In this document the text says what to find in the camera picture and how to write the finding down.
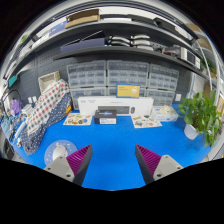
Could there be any long white keyboard box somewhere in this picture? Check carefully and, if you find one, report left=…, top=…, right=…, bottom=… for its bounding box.
left=77, top=96, right=155, bottom=117

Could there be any red and blue checked cloth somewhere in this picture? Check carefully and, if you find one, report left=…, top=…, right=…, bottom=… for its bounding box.
left=26, top=79, right=70, bottom=136

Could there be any green potted plant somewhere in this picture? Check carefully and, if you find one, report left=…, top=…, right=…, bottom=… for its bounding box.
left=178, top=90, right=223, bottom=148

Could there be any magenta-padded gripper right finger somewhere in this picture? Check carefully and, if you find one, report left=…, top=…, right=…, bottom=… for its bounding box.
left=134, top=143, right=184, bottom=185

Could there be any yellow and blue box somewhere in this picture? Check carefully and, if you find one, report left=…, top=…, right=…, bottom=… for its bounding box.
left=116, top=83, right=141, bottom=99

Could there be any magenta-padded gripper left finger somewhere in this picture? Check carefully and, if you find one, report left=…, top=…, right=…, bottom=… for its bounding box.
left=43, top=143, right=94, bottom=186

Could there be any round light blue mouse pad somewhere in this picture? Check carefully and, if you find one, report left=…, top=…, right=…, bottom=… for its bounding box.
left=43, top=139, right=78, bottom=167

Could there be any sticker sheet with travel pictures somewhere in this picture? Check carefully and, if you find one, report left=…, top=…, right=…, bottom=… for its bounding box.
left=130, top=114, right=163, bottom=129

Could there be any purple soft object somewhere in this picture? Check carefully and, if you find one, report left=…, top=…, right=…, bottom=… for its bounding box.
left=10, top=99, right=22, bottom=116

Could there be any beige woven basket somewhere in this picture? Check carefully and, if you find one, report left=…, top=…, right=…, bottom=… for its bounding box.
left=38, top=70, right=61, bottom=94

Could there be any teal wall holder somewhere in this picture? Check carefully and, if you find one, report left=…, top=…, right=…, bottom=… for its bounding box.
left=8, top=74, right=19, bottom=89

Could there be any sticker sheet with food pictures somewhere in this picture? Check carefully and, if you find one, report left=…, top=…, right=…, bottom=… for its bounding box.
left=62, top=112, right=93, bottom=127

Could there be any small black box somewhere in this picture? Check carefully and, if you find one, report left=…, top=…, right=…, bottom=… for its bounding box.
left=93, top=109, right=118, bottom=125

